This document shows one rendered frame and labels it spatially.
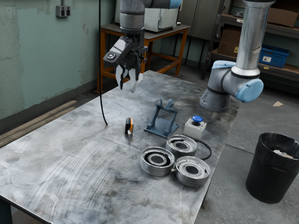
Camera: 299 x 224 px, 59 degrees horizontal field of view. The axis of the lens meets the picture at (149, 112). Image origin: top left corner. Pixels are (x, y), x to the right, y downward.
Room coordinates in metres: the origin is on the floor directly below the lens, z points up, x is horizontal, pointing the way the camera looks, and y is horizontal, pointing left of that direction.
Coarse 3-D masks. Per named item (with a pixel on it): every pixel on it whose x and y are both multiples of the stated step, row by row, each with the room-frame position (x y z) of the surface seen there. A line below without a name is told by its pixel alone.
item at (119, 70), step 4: (120, 68) 0.85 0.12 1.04; (124, 68) 0.86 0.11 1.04; (116, 72) 0.86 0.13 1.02; (120, 72) 0.85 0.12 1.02; (124, 72) 0.86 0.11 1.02; (116, 76) 0.86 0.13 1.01; (120, 76) 0.85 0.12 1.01; (124, 76) 0.89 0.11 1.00; (120, 80) 0.85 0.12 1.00; (120, 84) 0.85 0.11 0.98; (120, 88) 0.86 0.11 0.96
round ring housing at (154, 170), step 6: (144, 150) 0.69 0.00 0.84; (150, 150) 0.72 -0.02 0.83; (156, 150) 0.72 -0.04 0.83; (162, 150) 0.72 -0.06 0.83; (168, 150) 0.71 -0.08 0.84; (144, 156) 0.68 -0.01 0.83; (150, 156) 0.68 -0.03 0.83; (156, 156) 0.69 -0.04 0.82; (162, 156) 0.69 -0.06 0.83; (168, 156) 0.70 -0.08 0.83; (144, 162) 0.64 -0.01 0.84; (156, 162) 0.69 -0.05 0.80; (162, 162) 0.68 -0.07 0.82; (144, 168) 0.64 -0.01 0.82; (150, 168) 0.62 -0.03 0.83; (156, 168) 0.62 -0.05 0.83; (162, 168) 0.62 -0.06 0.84; (168, 168) 0.63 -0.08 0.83; (150, 174) 0.63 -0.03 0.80; (156, 174) 0.63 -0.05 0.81; (162, 174) 0.63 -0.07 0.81
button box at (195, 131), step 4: (188, 120) 0.94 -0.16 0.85; (192, 120) 0.94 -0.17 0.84; (188, 124) 0.91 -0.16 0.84; (192, 124) 0.91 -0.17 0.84; (196, 124) 0.91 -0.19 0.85; (200, 124) 0.92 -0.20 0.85; (204, 124) 0.93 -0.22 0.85; (184, 128) 0.90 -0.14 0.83; (188, 128) 0.90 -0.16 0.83; (192, 128) 0.89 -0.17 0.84; (196, 128) 0.88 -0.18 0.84; (200, 128) 0.89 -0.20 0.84; (204, 128) 0.92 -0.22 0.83; (184, 132) 0.90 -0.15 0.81; (188, 132) 0.89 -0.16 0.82; (192, 132) 0.89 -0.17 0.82; (196, 132) 0.88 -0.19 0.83; (200, 132) 0.88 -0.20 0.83; (192, 136) 0.89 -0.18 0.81; (196, 136) 0.88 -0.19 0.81; (200, 136) 0.88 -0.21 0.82
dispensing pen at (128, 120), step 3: (129, 117) 0.91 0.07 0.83; (126, 120) 0.86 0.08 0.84; (129, 120) 0.87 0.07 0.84; (126, 123) 0.84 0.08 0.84; (129, 123) 0.85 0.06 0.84; (126, 126) 0.84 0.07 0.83; (129, 126) 0.84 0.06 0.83; (126, 129) 0.84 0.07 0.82; (129, 129) 0.83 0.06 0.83; (126, 132) 0.84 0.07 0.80; (129, 132) 0.81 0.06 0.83; (129, 135) 0.79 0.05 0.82; (129, 138) 0.78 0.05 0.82; (129, 141) 0.76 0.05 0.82
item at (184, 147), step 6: (168, 138) 0.79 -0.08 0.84; (174, 138) 0.81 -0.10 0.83; (180, 138) 0.82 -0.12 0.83; (186, 138) 0.82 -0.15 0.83; (168, 144) 0.75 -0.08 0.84; (174, 144) 0.77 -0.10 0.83; (180, 144) 0.79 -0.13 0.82; (186, 144) 0.79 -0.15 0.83; (192, 144) 0.79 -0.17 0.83; (174, 150) 0.73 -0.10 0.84; (180, 150) 0.74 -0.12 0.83; (186, 150) 0.75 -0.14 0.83; (174, 156) 0.73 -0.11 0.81; (180, 156) 0.72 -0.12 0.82
